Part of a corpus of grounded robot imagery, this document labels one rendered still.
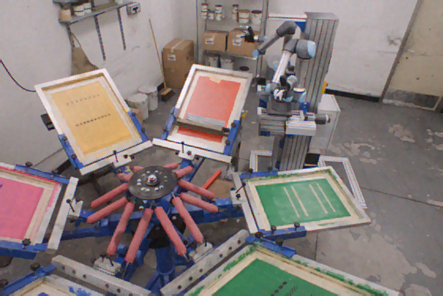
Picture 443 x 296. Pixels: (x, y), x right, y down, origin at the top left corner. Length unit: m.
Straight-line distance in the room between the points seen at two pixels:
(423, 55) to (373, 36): 0.88
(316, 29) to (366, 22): 3.16
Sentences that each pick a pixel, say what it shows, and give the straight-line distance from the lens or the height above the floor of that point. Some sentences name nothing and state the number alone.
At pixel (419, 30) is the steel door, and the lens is 6.01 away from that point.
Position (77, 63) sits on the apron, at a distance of 4.08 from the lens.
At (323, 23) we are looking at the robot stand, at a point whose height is 2.00.
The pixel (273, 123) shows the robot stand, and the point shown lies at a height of 1.12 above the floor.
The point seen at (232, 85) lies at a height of 1.46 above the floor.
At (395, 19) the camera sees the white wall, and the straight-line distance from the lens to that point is 5.83.
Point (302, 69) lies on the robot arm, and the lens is 2.53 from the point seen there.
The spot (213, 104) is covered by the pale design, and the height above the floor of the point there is 1.34.
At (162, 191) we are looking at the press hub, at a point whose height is 1.31.
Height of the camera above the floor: 2.60
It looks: 36 degrees down
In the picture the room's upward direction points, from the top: 2 degrees clockwise
